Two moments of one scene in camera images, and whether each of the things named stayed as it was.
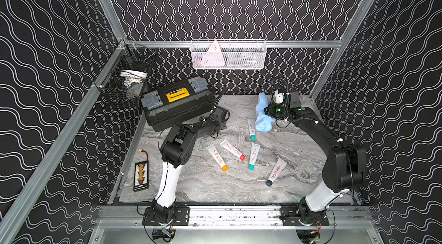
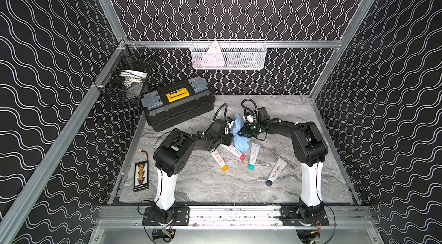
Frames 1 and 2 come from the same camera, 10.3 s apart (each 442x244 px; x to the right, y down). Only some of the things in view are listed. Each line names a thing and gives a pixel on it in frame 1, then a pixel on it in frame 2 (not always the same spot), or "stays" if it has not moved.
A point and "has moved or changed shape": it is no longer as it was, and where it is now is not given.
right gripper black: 269,111 -> 245,132
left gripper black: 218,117 -> 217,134
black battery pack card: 141,174 stays
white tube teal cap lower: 255,151 stays
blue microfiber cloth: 263,122 has moved or changed shape
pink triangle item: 213,57 stays
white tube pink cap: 230,147 stays
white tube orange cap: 212,149 stays
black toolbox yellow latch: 178,103 stays
